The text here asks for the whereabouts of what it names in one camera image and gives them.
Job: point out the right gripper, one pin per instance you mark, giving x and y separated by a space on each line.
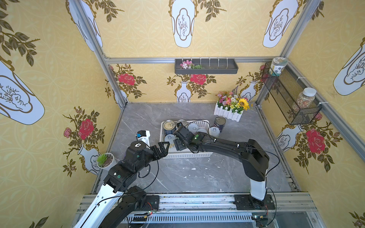
182 137

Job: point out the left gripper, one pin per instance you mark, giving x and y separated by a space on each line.
157 151

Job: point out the yellow label white-lid can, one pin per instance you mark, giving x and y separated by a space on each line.
170 138

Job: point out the blue tin can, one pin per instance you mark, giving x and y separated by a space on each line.
181 123
169 127

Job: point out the white perforated plastic basket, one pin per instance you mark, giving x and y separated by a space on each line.
174 154

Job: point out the green label white-lid can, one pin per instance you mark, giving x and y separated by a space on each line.
214 131

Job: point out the dark tomato tin can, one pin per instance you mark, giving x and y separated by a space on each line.
220 123

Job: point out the pink label white-lid can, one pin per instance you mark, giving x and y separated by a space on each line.
202 130

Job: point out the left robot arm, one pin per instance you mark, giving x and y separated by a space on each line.
116 199

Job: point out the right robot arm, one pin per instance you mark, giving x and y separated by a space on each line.
254 159

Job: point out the small potted green plant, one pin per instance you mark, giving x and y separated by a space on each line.
106 161

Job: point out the flower box white fence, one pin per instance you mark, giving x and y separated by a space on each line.
230 106

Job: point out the pink flowers on shelf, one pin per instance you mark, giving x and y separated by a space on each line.
188 64

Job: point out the glass jar green label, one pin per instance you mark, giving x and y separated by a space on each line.
277 66

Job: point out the plastic jar white lid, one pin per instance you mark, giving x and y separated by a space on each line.
306 97

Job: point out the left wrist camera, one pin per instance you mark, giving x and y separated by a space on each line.
143 135

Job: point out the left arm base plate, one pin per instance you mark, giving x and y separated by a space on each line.
151 203

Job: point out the grey wall shelf tray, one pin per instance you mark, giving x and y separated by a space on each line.
211 66

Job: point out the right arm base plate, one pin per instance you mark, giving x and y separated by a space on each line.
247 202

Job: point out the black wire wall basket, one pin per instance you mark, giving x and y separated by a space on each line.
285 90

